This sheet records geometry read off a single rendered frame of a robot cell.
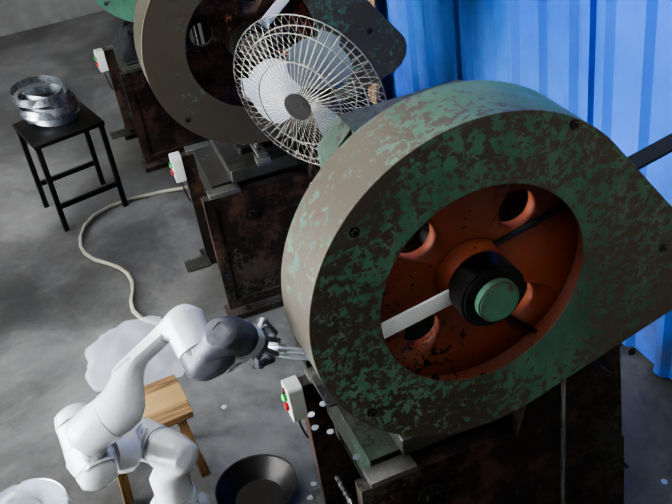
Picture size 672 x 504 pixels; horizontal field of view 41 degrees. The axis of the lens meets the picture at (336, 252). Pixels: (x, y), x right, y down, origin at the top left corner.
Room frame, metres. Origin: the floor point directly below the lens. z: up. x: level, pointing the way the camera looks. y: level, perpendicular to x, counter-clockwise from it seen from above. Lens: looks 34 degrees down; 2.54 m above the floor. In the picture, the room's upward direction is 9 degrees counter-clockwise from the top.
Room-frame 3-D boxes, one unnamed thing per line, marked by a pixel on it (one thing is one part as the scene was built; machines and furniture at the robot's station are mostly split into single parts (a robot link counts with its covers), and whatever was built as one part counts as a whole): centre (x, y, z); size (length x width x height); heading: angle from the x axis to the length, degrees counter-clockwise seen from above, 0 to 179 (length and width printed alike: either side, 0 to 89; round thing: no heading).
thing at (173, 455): (1.79, 0.54, 0.71); 0.18 x 0.11 x 0.25; 50
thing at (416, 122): (1.73, -0.37, 1.33); 1.03 x 0.28 x 0.82; 107
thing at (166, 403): (2.48, 0.80, 0.16); 0.34 x 0.24 x 0.34; 110
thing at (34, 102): (4.70, 1.42, 0.40); 0.45 x 0.40 x 0.79; 29
